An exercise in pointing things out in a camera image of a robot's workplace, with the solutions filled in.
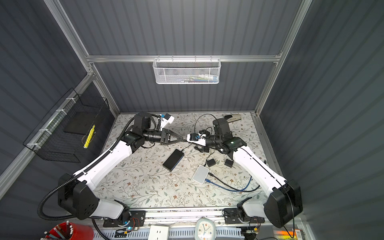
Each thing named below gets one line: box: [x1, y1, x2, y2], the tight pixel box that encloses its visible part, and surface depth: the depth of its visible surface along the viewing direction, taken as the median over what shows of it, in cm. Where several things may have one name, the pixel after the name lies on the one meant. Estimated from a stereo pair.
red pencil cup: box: [43, 222, 94, 240], surface depth 61 cm
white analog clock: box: [194, 217, 216, 240], surface depth 69 cm
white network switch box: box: [192, 164, 210, 185], surface depth 89 cm
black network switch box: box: [162, 148, 185, 172], surface depth 95 cm
